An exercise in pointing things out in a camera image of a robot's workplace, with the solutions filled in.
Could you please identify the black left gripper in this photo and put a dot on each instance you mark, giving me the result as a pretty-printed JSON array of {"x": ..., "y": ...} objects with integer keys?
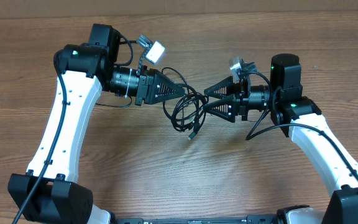
[{"x": 142, "y": 88}]

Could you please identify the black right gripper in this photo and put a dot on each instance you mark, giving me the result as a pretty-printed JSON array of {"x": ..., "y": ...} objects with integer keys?
[{"x": 243, "y": 99}]

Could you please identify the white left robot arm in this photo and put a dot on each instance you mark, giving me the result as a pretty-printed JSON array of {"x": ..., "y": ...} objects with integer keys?
[{"x": 49, "y": 191}]

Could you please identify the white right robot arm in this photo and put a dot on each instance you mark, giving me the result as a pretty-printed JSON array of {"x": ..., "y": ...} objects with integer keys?
[{"x": 302, "y": 121}]

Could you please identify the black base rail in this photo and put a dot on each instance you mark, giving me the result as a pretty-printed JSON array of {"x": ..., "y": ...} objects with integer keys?
[{"x": 197, "y": 220}]

